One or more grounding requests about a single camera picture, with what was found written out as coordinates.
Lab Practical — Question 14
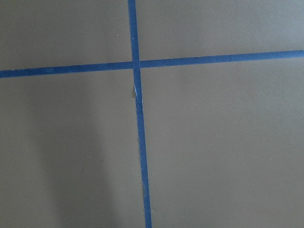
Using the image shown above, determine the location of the crossing blue tape strip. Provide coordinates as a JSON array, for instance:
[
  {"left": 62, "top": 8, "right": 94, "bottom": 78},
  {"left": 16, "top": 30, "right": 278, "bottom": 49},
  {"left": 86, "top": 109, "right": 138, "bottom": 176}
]
[{"left": 0, "top": 50, "right": 304, "bottom": 78}]

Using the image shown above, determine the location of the brown paper table cover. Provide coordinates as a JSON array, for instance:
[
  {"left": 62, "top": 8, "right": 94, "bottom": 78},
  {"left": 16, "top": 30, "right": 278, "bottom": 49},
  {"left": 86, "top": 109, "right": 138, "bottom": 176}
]
[{"left": 0, "top": 0, "right": 304, "bottom": 228}]

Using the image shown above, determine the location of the long blue tape strip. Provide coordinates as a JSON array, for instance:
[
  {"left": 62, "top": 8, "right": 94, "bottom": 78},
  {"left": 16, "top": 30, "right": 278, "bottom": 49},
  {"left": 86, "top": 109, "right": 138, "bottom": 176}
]
[{"left": 128, "top": 0, "right": 152, "bottom": 228}]

